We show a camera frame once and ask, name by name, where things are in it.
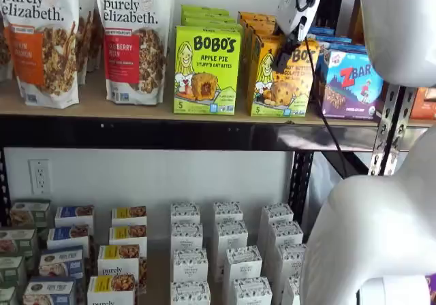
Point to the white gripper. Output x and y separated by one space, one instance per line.
296 9

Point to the orange Bobo's box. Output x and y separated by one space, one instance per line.
286 94
250 46
255 16

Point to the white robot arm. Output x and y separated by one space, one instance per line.
374 233

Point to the purple blue Zbar box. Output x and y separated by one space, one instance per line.
347 87
344 48
322 31
334 40

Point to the green Bobo's apple pie box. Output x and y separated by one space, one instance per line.
207 19
204 10
207 73
218 25

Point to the brown orange box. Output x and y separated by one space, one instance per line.
424 104

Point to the black shelf beam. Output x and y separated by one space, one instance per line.
170 135

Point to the white floral print box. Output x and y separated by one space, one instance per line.
285 233
231 235
190 294
291 260
291 291
276 213
242 264
187 237
252 293
228 211
185 213
189 265

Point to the wooden shelf board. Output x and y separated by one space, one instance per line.
85 109
155 284

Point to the yellow banana nut box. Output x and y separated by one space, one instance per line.
110 291
119 260
127 235
129 214

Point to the blue mix box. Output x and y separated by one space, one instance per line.
49 293
68 237
61 262
75 214

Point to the green mix box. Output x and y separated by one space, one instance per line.
30 213
12 271
7 296
17 243

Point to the granola bag red label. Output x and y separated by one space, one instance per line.
133 46

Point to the white granola bag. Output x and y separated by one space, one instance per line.
5 53
86 46

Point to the granola bag orange label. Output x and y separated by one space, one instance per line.
41 46

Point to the perforated metal shelf post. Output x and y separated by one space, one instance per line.
386 131

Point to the black perforated shelf post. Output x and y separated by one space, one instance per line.
3 189
303 182

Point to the white wall outlet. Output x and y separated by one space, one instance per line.
39 176

